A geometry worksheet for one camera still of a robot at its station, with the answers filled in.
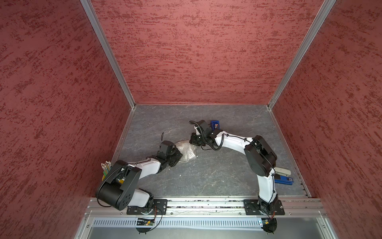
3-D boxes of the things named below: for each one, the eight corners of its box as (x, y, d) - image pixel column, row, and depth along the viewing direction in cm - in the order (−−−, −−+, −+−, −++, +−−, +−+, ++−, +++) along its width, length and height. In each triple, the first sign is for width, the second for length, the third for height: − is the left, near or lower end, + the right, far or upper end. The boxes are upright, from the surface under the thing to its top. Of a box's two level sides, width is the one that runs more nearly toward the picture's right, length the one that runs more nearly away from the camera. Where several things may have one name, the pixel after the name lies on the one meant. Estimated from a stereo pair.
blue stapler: (274, 183, 84) (277, 181, 82) (273, 177, 87) (276, 174, 84) (291, 185, 84) (294, 183, 81) (289, 179, 86) (292, 176, 83)
